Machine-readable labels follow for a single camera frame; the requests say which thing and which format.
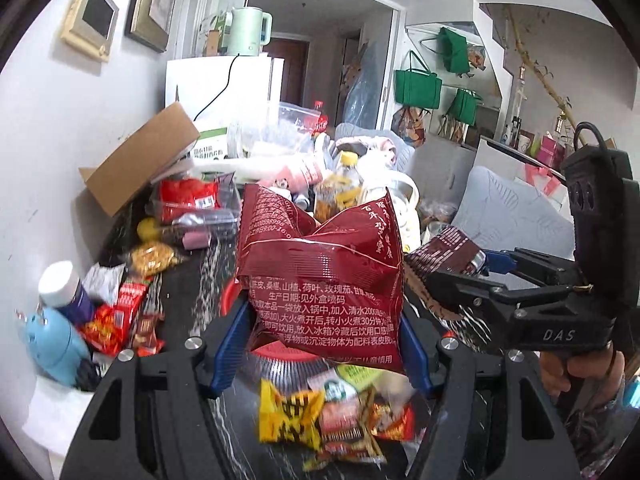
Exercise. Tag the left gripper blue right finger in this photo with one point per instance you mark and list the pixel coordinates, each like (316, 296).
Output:
(414, 358)

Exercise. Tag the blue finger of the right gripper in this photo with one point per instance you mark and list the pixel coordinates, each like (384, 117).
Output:
(500, 262)

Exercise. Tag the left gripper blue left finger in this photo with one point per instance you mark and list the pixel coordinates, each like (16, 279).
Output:
(230, 349)

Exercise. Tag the yellow black snack packet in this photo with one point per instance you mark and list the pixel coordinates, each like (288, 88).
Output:
(291, 418)

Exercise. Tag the dark red tea packet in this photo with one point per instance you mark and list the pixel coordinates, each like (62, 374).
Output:
(332, 289)

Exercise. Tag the person's right hand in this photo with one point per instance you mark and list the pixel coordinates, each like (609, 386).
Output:
(605, 365)

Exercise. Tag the light blue chair back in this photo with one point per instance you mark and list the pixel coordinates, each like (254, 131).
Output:
(501, 214)

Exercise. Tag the red snack packets pile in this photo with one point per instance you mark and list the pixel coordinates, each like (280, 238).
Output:
(124, 325)

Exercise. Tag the white cream jar pot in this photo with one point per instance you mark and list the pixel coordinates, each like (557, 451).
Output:
(405, 197)

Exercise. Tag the gold nut snack packet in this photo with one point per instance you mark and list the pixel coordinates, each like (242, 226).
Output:
(151, 258)

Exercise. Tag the silver white snack packet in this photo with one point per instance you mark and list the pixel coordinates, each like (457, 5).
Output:
(102, 283)

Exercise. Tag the yellow lemon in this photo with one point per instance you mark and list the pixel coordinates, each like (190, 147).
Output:
(149, 230)

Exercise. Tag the green tote bag right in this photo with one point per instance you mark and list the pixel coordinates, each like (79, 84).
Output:
(464, 105)

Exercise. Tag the green tote bag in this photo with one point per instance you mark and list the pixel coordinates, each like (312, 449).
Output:
(416, 85)
(452, 48)
(464, 105)

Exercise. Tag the red bag in container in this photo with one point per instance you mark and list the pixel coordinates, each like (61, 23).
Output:
(178, 197)

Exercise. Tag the pickle jar yellow lid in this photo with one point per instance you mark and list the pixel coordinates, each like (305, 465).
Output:
(340, 190)

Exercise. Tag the light blue toy figure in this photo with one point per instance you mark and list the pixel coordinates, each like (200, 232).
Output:
(56, 347)

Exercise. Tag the white cap blue bottle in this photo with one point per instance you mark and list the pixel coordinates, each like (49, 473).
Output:
(60, 288)

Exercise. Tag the green tote bag left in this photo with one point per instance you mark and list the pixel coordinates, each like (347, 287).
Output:
(416, 85)

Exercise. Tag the brown cardboard box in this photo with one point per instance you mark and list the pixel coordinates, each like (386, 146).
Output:
(141, 157)

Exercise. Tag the green tote bag upper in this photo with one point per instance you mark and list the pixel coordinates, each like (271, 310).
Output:
(452, 48)

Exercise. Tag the red cola bottle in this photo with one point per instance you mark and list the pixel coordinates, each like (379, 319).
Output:
(322, 120)

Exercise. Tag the white refrigerator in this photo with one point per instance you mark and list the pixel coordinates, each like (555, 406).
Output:
(225, 96)

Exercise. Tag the green electric kettle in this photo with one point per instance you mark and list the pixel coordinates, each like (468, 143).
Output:
(245, 31)

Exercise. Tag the gold framed picture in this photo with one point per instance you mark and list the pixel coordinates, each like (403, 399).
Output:
(148, 23)

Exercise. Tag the wall intercom panel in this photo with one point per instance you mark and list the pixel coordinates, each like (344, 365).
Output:
(89, 27)

